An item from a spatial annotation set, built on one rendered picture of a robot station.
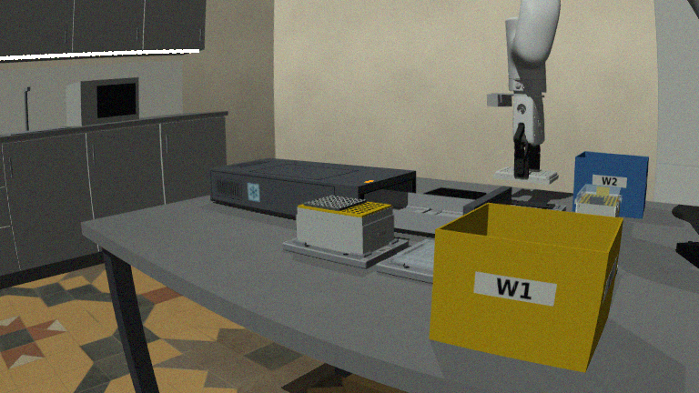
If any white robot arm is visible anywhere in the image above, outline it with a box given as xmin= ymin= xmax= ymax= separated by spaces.
xmin=487 ymin=0 xmax=561 ymax=106

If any yellow open bin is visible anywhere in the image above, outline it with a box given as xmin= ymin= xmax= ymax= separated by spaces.
xmin=429 ymin=203 xmax=623 ymax=373

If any blue open-top bin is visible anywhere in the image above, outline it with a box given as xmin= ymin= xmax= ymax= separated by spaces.
xmin=572 ymin=151 xmax=649 ymax=219

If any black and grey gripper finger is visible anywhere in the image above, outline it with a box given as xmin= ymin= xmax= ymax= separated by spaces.
xmin=528 ymin=144 xmax=541 ymax=170
xmin=513 ymin=123 xmax=530 ymax=178

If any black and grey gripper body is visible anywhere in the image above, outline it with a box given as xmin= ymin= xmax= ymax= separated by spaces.
xmin=512 ymin=94 xmax=545 ymax=146

